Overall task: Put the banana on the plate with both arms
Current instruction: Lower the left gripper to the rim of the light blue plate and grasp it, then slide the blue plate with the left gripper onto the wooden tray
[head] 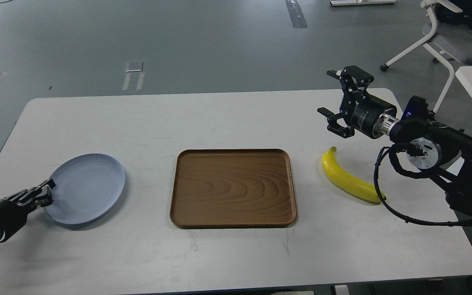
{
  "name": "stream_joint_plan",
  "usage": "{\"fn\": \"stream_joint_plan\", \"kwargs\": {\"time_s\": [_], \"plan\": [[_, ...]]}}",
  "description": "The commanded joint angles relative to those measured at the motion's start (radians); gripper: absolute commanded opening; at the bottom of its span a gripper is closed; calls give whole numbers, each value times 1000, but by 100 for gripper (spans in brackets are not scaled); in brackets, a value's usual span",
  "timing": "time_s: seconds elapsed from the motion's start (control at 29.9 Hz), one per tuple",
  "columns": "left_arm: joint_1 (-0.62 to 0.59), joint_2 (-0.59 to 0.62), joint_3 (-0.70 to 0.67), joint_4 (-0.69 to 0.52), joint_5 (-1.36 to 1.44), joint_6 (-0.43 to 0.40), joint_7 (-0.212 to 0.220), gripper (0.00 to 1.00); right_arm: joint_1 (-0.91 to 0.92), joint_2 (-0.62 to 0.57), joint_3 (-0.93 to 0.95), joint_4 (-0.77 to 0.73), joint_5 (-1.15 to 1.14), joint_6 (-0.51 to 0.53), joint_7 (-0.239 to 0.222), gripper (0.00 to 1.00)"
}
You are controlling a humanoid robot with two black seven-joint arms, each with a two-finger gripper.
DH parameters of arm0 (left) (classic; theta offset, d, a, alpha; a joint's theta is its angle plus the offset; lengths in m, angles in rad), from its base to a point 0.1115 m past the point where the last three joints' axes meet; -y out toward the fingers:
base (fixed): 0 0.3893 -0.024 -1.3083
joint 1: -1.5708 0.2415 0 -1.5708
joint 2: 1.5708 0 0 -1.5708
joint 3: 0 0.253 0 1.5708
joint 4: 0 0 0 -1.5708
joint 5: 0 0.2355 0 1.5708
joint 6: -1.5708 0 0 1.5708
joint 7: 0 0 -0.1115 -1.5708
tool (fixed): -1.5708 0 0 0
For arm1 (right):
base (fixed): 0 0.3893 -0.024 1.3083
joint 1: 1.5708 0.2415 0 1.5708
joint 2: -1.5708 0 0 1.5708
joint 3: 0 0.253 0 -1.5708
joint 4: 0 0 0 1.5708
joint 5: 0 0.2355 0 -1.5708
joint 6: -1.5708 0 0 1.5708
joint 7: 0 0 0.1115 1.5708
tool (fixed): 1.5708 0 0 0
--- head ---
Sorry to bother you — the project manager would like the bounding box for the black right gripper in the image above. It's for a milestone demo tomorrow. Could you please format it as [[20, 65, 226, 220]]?
[[317, 66, 397, 139]]

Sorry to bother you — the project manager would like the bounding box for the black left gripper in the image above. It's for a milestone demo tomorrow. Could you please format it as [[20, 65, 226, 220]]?
[[0, 179, 56, 243]]

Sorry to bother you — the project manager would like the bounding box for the light blue plate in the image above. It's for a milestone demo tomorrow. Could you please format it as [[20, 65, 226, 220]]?
[[45, 153, 126, 225]]

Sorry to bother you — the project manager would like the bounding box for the yellow banana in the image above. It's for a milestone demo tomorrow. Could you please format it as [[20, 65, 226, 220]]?
[[320, 146, 381, 204]]

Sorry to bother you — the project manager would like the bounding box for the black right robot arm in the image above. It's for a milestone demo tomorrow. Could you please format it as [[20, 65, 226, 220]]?
[[317, 66, 472, 227]]

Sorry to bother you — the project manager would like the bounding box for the white office chair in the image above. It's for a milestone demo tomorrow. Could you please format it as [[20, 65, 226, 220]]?
[[380, 0, 472, 113]]

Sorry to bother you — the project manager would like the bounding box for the brown wooden tray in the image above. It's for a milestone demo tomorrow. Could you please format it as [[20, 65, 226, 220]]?
[[169, 149, 297, 229]]

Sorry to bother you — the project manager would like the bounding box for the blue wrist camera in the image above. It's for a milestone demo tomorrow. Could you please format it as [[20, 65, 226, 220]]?
[[401, 95, 429, 120]]

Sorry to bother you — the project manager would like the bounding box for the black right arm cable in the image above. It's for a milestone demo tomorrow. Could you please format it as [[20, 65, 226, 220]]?
[[373, 145, 472, 227]]

